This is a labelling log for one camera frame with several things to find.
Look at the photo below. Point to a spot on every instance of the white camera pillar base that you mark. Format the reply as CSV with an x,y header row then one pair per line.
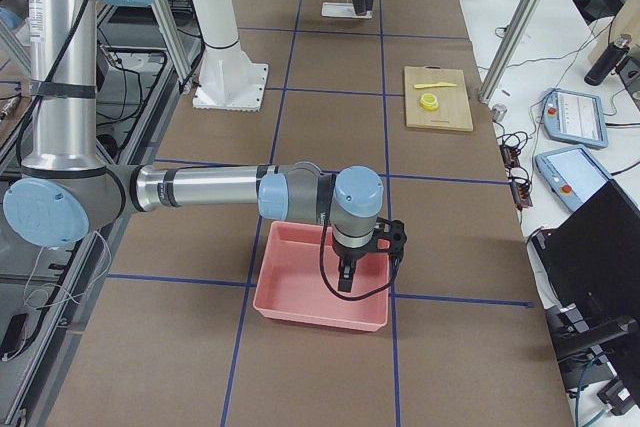
x,y
228,79

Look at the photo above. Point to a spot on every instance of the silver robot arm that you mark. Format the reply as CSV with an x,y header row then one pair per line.
x,y
66,191

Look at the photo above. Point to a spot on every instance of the lower teach pendant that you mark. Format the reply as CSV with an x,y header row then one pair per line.
x,y
573,174

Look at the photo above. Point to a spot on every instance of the aluminium frame post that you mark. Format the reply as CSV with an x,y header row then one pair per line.
x,y
516,28

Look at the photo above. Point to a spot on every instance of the white towel rack stand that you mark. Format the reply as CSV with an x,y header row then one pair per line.
x,y
342,10

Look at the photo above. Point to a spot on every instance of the black laptop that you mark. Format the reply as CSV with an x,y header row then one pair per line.
x,y
592,258

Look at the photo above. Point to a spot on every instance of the upper teach pendant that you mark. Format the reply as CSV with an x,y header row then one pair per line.
x,y
575,118

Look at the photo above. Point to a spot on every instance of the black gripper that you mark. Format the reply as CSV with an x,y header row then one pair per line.
x,y
351,254

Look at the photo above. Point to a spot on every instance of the yellow lemon slice toy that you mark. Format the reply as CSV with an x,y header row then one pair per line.
x,y
429,102

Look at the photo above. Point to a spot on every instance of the wooden cutting board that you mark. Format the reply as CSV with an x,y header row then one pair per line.
x,y
454,112

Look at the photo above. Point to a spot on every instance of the black water bottle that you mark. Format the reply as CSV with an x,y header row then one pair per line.
x,y
608,60

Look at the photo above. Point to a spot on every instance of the yellow plastic knife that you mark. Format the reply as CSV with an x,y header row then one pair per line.
x,y
442,84

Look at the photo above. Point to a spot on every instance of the teach pendant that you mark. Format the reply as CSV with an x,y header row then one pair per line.
x,y
575,118
573,174

